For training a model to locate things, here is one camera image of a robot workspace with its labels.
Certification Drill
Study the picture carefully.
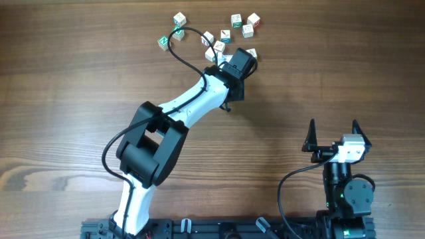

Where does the blue sided picture block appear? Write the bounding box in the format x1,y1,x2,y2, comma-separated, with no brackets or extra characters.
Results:
242,24,254,38

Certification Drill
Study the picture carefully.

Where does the teal sided wooden block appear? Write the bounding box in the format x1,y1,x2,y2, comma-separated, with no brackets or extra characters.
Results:
205,48,217,64

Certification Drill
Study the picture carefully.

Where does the black camera cable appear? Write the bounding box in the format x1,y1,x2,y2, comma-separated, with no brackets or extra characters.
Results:
101,26,220,239
277,151,339,239

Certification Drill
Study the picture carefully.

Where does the green n block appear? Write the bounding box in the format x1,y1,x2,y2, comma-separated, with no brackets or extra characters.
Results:
172,26,185,41
157,36,169,51

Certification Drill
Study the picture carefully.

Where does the red sided corner block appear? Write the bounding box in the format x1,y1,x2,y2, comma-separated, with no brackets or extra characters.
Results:
247,13,260,28

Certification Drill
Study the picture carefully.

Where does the blue brush picture block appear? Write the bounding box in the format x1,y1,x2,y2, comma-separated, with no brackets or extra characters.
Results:
220,29,231,43

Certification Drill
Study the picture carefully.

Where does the blue pattern wooden block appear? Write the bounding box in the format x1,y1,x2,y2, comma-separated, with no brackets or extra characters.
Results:
173,12,187,27

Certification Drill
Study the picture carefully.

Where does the green Z wooden block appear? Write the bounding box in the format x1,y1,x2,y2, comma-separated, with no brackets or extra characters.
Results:
230,14,242,29

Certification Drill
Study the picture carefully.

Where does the upper green N block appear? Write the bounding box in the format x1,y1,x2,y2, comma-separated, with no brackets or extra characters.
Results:
172,26,185,41

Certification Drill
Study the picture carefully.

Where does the yellow sided picture block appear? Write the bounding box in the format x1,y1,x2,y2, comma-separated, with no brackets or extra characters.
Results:
247,48,258,59

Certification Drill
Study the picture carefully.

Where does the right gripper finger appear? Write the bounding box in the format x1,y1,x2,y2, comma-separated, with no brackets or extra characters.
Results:
301,119,318,152
352,119,372,148

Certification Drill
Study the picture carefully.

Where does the red pattern tilted block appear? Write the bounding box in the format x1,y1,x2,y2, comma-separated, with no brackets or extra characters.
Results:
213,40,226,53

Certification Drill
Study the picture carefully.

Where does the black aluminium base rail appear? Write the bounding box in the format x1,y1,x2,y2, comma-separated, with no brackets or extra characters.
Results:
80,217,377,239

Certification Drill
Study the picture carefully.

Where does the right black camera cable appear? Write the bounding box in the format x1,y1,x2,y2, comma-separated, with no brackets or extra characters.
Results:
277,151,339,239

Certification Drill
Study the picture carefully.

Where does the lower green N block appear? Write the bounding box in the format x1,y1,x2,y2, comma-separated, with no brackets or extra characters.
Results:
157,36,169,51

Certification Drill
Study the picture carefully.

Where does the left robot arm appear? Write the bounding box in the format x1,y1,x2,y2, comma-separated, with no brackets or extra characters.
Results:
110,48,258,238

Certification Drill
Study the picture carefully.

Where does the white red-sided block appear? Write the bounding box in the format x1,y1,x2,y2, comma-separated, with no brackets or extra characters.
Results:
201,31,214,46

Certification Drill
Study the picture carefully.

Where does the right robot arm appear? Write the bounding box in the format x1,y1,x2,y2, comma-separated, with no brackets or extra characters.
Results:
301,119,377,239

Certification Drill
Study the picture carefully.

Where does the left black camera cable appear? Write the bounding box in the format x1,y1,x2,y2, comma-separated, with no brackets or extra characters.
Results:
101,26,220,239

